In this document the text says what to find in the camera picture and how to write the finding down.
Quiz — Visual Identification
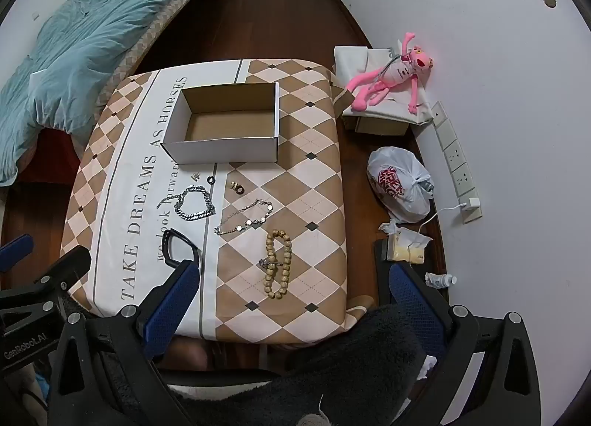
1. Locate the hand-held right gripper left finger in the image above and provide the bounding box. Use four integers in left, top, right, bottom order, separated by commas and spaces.
48, 260, 201, 426

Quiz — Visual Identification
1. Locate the white power strip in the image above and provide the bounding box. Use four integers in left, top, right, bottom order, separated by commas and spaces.
429, 100, 484, 224

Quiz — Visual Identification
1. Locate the wooden bead bracelet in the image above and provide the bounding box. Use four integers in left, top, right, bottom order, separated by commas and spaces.
259, 229, 294, 300

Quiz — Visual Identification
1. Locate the black smart band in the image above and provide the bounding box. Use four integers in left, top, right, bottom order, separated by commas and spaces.
160, 227, 200, 268

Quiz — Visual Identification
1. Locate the tissue pack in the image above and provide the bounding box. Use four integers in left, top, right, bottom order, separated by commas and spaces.
379, 218, 434, 265

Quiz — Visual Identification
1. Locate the white plastic bag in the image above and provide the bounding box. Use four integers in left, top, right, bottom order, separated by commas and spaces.
367, 146, 434, 224

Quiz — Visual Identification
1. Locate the checked printed tablecloth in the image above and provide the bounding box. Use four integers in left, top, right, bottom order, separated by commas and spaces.
60, 58, 366, 346

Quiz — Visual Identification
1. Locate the teal blanket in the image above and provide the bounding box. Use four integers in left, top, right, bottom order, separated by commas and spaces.
0, 0, 195, 187

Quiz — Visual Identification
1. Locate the dark fleece clothing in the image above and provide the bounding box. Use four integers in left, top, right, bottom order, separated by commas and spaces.
161, 303, 428, 426

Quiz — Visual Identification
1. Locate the small white bottle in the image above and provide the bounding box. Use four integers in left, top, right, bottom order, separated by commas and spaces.
425, 272, 458, 289

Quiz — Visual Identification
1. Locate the silver disc bracelet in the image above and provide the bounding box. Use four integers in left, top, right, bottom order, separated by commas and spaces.
213, 197, 274, 237

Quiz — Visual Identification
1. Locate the silver chain bracelet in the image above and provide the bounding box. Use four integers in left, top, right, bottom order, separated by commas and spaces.
159, 185, 217, 223

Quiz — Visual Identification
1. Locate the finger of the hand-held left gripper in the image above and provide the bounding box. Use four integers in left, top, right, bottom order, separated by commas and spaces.
0, 246, 92, 300
0, 234, 34, 273

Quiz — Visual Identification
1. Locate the white cloth bag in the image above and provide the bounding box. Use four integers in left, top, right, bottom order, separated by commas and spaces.
333, 45, 437, 125

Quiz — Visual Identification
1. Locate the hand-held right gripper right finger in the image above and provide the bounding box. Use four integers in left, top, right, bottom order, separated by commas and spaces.
388, 262, 542, 426

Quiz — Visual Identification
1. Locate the bed with checked mattress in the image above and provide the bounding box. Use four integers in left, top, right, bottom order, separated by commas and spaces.
14, 0, 228, 187

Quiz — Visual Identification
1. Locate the white cable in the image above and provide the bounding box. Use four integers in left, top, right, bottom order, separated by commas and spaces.
417, 203, 467, 236

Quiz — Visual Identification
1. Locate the white cardboard box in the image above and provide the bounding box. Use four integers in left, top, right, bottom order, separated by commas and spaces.
159, 81, 281, 165

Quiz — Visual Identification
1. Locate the pink plush toy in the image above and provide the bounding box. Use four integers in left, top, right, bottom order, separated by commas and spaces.
346, 31, 435, 115

